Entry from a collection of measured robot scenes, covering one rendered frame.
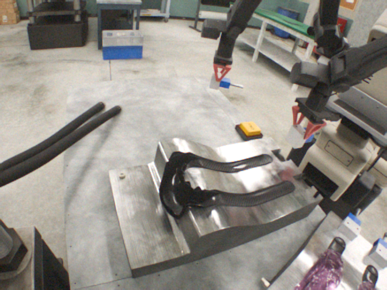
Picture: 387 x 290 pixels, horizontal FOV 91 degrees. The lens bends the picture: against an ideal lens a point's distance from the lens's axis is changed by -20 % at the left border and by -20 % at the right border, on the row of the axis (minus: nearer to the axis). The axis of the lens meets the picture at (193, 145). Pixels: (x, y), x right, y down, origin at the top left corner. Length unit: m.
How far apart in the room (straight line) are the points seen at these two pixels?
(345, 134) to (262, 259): 0.60
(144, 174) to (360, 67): 0.56
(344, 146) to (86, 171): 0.90
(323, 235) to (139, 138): 0.61
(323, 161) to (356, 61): 0.52
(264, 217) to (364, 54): 0.42
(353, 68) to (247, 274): 0.51
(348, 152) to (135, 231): 0.79
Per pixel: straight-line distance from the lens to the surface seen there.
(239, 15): 0.76
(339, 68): 0.61
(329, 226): 0.68
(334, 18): 0.80
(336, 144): 0.99
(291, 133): 0.74
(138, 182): 0.58
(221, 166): 0.61
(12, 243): 0.59
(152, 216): 0.52
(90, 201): 0.63
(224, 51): 0.86
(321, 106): 0.69
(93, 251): 0.56
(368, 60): 0.56
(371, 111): 0.89
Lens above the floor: 1.30
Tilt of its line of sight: 40 degrees down
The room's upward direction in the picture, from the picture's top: 12 degrees clockwise
